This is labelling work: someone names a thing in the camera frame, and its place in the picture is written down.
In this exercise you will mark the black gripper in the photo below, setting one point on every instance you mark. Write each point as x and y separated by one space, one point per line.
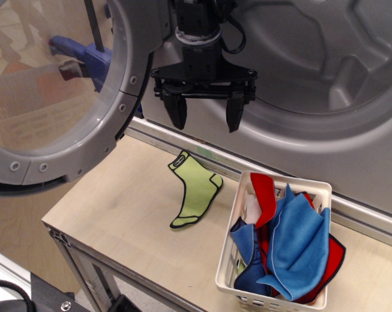
204 74

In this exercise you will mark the red felt cloth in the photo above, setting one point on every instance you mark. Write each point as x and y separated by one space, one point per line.
264 191

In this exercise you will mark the dark blue felt garment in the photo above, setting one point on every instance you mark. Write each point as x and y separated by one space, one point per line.
245 237

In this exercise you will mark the white plastic laundry basket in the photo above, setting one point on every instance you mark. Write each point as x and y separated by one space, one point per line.
230 259

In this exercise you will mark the light blue cloth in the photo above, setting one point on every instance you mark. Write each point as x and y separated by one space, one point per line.
298 246

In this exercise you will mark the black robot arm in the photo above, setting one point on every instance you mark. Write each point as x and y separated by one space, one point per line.
206 30

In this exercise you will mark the grey washing machine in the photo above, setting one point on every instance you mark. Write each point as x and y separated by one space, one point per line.
323 106

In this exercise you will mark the grey round machine door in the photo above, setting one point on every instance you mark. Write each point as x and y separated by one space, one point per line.
54 131

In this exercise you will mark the green felt sock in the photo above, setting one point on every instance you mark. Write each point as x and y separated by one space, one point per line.
200 188

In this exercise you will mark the white grey cloth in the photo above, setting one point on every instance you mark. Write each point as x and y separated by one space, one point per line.
253 210

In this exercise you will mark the green felt piece in basket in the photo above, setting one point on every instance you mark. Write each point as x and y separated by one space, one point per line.
240 267

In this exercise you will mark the blue clamp handle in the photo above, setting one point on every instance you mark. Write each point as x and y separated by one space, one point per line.
87 61

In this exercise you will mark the aluminium table frame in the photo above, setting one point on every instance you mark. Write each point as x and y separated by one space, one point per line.
176 268

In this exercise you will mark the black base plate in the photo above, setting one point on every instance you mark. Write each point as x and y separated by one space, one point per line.
30 293

